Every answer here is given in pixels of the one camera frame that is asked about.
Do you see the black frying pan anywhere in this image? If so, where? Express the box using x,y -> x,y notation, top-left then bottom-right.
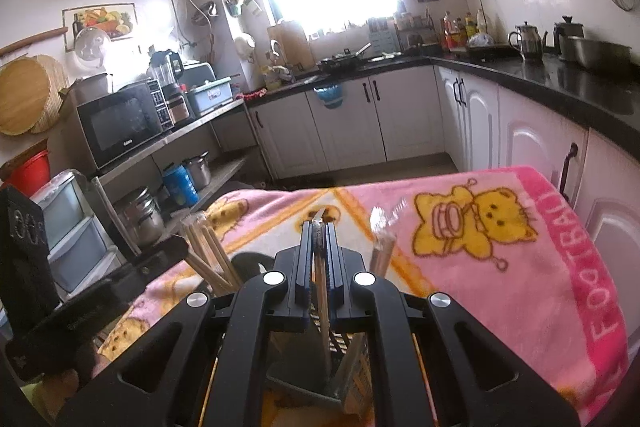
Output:
316,43 -> 373,74

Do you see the person's left hand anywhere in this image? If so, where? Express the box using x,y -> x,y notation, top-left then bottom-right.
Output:
42,341 -> 97,395

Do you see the fruit wall poster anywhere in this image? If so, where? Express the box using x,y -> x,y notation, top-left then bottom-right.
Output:
62,3 -> 137,54

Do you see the blue metal can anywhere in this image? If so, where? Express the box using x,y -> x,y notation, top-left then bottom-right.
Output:
161,163 -> 200,208

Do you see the steel kettle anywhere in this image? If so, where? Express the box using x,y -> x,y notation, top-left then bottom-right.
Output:
508,21 -> 549,60

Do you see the black microwave oven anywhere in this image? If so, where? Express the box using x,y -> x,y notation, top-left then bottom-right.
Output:
76,79 -> 177,174

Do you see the black lidded pot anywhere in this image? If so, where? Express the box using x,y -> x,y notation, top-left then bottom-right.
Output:
552,16 -> 586,58

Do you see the blue hanging bin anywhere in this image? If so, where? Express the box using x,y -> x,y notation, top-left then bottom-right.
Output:
314,82 -> 346,110

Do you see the black plastic utensil basket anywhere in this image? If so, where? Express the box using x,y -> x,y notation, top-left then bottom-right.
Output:
215,251 -> 426,414

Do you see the clear-wrapped chopstick pair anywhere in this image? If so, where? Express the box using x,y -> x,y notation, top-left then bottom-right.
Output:
309,207 -> 337,375

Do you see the pink printed blanket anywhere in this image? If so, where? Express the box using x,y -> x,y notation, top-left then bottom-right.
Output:
92,164 -> 632,427

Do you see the large steel pot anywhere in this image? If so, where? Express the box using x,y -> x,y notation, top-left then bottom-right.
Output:
115,187 -> 166,249

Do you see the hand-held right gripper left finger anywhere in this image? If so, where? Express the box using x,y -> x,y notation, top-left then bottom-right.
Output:
55,221 -> 317,427

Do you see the spice rack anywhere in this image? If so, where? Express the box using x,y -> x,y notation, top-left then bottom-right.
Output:
367,14 -> 431,48

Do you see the metal shelf rack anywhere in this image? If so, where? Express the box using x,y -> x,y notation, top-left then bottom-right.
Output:
92,99 -> 273,259

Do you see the white electric kettle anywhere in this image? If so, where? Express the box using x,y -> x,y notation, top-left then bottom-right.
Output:
234,34 -> 257,63

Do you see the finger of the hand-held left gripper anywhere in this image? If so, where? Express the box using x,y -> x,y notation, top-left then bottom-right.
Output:
131,234 -> 192,277

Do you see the small white fan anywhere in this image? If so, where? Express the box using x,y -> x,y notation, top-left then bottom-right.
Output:
74,27 -> 112,68

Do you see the round bamboo board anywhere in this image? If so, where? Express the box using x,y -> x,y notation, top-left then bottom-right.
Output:
0,53 -> 71,138

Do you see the bunch of chopsticks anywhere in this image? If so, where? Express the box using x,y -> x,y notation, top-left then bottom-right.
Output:
180,202 -> 408,410

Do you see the black blender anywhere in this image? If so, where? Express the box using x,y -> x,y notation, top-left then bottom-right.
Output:
147,49 -> 193,126

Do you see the beige cutting board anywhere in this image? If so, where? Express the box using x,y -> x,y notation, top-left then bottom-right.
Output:
267,21 -> 311,68

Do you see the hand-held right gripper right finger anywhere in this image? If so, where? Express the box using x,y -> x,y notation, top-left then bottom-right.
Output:
322,222 -> 583,427

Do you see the black kitchen countertop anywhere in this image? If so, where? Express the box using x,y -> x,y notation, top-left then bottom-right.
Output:
245,52 -> 640,132

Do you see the group of oil bottles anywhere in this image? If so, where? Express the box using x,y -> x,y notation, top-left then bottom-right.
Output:
440,9 -> 488,52

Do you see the plastic drawer unit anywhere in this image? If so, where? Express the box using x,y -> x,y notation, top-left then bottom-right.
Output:
30,169 -> 122,297

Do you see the small steel pot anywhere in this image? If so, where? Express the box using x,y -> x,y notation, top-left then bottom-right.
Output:
182,151 -> 211,188

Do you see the red plastic bucket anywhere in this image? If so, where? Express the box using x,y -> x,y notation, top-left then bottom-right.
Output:
0,149 -> 53,198

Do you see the blue white appliance box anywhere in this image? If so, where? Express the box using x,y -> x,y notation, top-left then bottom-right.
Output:
187,77 -> 235,118

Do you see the wooden rolling pin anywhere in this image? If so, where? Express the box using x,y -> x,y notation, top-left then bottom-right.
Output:
0,26 -> 69,58

